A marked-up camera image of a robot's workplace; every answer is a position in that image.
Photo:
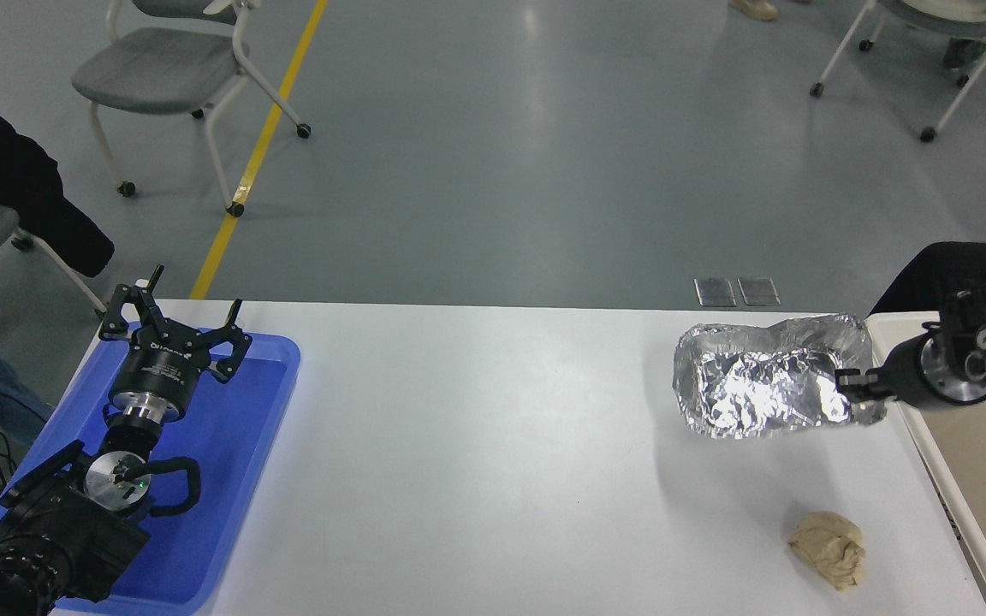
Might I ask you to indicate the person's foot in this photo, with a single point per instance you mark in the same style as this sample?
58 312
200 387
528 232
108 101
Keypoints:
964 53
752 8

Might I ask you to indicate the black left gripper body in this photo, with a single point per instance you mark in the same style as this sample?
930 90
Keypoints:
159 370

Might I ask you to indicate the grey chair with white frame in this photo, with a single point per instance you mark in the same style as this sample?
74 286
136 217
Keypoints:
159 68

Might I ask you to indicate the crumpled tan paper ball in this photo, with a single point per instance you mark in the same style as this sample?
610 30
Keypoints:
831 547

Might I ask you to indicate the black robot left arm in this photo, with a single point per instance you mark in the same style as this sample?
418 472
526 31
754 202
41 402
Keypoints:
56 522

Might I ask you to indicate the white frame wheeled chair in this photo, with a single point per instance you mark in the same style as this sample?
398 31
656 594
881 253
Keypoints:
947 17

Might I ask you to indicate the metal floor plate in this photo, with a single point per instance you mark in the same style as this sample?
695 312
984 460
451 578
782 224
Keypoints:
715 292
758 291

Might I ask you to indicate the silver foil tray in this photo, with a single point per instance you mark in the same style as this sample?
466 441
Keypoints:
758 385

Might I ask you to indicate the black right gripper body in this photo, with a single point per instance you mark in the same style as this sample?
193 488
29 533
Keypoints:
911 376

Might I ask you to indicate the blue plastic tray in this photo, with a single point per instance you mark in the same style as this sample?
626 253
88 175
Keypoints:
228 445

